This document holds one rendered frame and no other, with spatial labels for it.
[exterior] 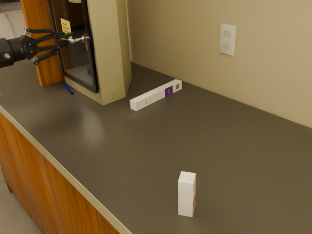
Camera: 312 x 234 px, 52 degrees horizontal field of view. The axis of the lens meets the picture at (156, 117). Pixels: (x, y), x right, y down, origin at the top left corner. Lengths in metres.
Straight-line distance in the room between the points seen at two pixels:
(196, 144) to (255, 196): 0.26
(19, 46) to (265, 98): 0.88
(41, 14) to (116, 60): 0.41
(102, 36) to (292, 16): 0.64
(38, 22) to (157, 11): 0.53
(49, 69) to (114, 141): 0.63
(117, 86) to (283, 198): 0.75
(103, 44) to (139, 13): 0.49
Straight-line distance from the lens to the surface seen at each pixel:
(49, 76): 1.55
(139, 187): 0.85
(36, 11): 1.48
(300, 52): 1.14
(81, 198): 1.05
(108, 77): 1.25
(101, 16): 1.19
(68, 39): 1.22
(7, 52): 1.14
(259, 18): 1.19
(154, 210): 0.79
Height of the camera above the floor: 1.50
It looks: 29 degrees down
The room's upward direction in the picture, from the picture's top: 3 degrees counter-clockwise
